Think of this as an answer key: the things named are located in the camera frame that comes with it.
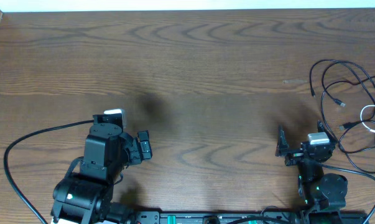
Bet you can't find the short black cable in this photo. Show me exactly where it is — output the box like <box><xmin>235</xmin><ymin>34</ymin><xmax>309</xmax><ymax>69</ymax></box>
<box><xmin>308</xmin><ymin>58</ymin><xmax>375</xmax><ymax>108</ymax></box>

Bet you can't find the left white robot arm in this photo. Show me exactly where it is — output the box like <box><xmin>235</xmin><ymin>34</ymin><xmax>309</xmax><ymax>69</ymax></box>
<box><xmin>51</xmin><ymin>109</ymin><xmax>152</xmax><ymax>223</ymax></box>

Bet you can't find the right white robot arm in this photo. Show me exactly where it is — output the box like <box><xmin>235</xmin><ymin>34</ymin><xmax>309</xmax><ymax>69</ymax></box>
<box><xmin>275</xmin><ymin>121</ymin><xmax>348</xmax><ymax>223</ymax></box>

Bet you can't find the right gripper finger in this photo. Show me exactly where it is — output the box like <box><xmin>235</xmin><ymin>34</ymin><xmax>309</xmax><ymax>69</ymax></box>
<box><xmin>317</xmin><ymin>120</ymin><xmax>337</xmax><ymax>144</ymax></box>
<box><xmin>275</xmin><ymin>126</ymin><xmax>289</xmax><ymax>157</ymax></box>

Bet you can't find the white cable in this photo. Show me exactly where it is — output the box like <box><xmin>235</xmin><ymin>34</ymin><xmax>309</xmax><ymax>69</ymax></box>
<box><xmin>359</xmin><ymin>92</ymin><xmax>375</xmax><ymax>134</ymax></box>

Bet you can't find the long black cable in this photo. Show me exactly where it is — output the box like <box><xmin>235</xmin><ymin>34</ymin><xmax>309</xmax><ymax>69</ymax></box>
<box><xmin>320</xmin><ymin>60</ymin><xmax>375</xmax><ymax>174</ymax></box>

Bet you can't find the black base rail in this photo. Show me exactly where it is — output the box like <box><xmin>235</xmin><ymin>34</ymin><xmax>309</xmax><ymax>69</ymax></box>
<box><xmin>133</xmin><ymin>208</ymin><xmax>368</xmax><ymax>224</ymax></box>

